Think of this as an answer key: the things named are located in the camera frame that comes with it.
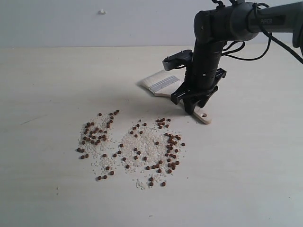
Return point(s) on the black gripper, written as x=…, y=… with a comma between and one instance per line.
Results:
x=196, y=91

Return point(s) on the wooden paint brush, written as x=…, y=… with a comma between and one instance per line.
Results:
x=163, y=84

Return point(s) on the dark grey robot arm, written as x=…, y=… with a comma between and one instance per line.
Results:
x=239, y=22

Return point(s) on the scattered rice and brown pellets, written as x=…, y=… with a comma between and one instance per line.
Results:
x=150, y=149

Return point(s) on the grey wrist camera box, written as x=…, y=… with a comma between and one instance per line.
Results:
x=178, y=60

